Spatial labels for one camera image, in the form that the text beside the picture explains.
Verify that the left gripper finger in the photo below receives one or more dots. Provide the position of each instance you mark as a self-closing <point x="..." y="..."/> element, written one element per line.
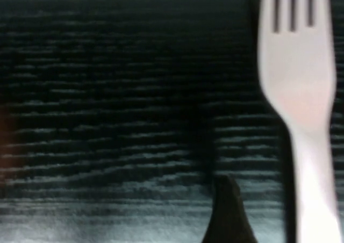
<point x="228" y="216"/>

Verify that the pink plastic fork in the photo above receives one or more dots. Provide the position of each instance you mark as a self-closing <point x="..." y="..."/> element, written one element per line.
<point x="295" y="79"/>

